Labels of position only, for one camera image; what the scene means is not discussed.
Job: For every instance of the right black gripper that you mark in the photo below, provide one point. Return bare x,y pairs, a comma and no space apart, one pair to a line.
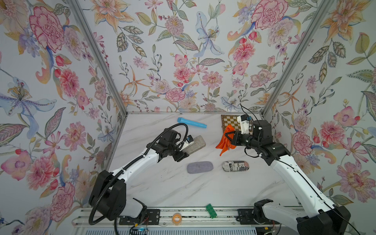
236,140

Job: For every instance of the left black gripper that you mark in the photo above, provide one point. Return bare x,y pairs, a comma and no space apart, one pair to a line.
180,156

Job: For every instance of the orange fluffy cloth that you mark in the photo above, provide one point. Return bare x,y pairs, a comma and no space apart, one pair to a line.
224,141

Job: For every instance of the grey beige eyeglass case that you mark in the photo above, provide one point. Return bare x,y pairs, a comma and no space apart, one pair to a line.
199,143

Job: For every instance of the purple eyeglass case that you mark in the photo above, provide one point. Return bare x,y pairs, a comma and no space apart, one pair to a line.
199,167

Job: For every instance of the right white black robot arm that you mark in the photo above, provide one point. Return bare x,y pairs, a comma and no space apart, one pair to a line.
320,216

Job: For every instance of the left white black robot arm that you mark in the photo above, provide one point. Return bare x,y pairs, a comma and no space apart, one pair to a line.
108,197

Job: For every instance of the blue cylindrical case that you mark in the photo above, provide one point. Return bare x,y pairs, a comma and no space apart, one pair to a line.
191,122

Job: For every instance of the wooden chessboard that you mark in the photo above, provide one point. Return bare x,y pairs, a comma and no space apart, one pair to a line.
232,120

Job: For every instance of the orange tape roll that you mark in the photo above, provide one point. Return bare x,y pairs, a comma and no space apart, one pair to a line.
177,219

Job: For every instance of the green plastic block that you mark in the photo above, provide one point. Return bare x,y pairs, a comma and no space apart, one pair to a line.
211,211

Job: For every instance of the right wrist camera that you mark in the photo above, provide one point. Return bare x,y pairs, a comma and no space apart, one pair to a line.
245,123

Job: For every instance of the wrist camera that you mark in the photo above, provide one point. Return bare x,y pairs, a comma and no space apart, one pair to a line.
245,123
189,140

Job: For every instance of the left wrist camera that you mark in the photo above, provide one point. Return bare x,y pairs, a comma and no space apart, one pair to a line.
189,140

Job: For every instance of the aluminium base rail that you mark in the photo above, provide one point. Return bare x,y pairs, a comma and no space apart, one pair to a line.
191,217

